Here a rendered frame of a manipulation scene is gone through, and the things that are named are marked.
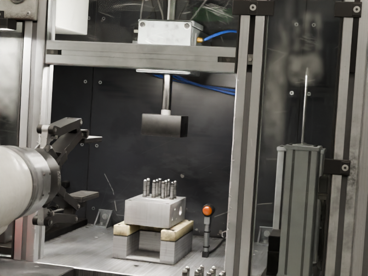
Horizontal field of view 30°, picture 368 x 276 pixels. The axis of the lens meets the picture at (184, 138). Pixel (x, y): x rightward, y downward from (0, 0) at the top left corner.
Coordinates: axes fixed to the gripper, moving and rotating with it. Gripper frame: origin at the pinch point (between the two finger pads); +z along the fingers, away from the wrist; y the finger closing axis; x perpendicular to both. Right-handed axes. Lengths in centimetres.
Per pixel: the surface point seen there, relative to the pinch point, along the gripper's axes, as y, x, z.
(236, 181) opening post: -2.5, -19.9, 21.4
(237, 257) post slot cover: -15.9, -20.9, 21.5
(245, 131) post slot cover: 6.4, -20.8, 21.5
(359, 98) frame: 13.2, -39.9, 21.4
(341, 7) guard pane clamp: 28, -36, 21
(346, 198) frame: -3.8, -38.9, 21.4
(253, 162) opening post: 1.0, -22.6, 21.4
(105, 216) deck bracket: -19, 20, 63
